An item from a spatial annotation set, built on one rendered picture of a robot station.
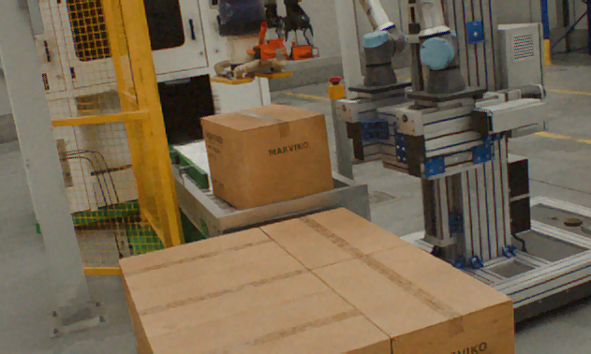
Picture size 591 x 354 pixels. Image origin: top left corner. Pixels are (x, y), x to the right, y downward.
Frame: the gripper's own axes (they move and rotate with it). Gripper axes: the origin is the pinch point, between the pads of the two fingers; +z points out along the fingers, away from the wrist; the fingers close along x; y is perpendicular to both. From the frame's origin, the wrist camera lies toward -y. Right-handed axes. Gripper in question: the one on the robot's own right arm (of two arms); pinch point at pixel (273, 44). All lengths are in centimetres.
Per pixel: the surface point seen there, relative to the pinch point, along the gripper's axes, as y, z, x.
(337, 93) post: 13.9, 29.3, 26.2
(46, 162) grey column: -11, 39, -122
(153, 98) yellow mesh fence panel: -13, 18, -64
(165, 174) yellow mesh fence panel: -13, 58, -65
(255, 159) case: 60, 44, -40
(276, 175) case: 60, 53, -32
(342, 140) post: 14, 54, 26
